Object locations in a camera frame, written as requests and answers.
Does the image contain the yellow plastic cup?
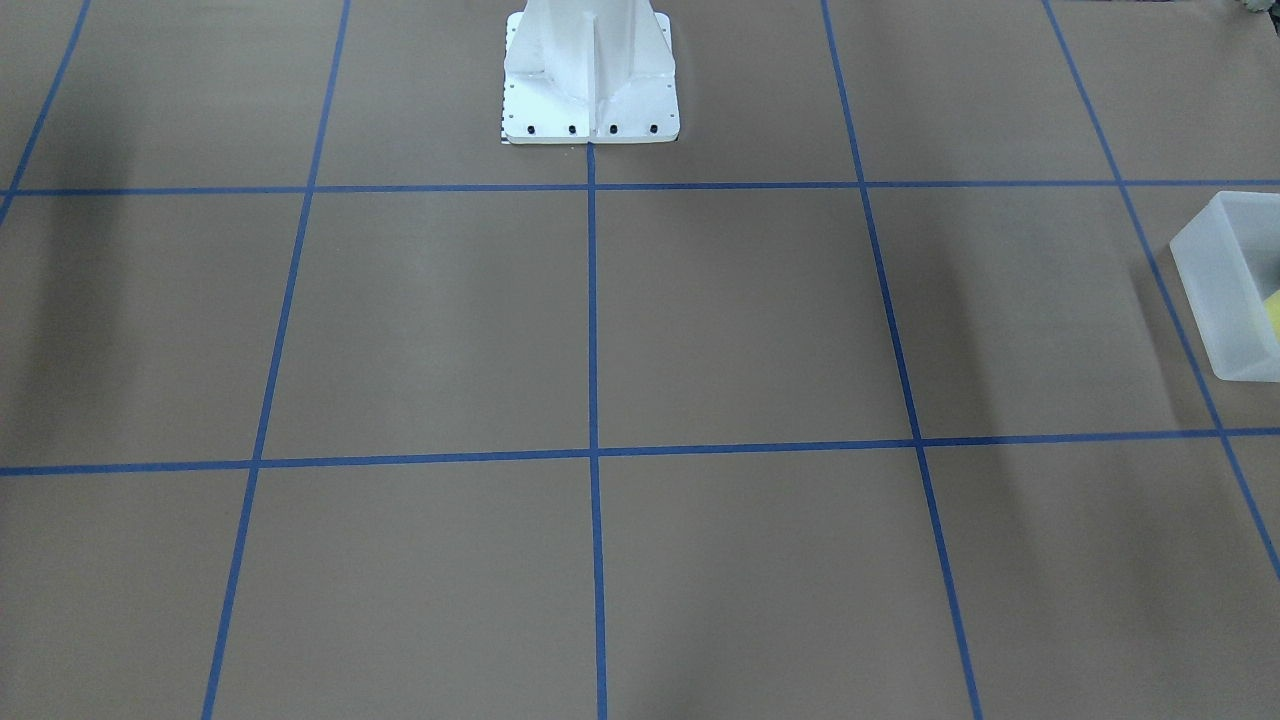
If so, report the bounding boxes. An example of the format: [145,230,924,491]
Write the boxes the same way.
[1262,290,1280,340]

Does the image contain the clear plastic storage box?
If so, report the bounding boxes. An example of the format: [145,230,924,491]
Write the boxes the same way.
[1170,191,1279,383]

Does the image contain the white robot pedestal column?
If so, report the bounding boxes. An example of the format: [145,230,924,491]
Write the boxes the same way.
[500,1,681,145]

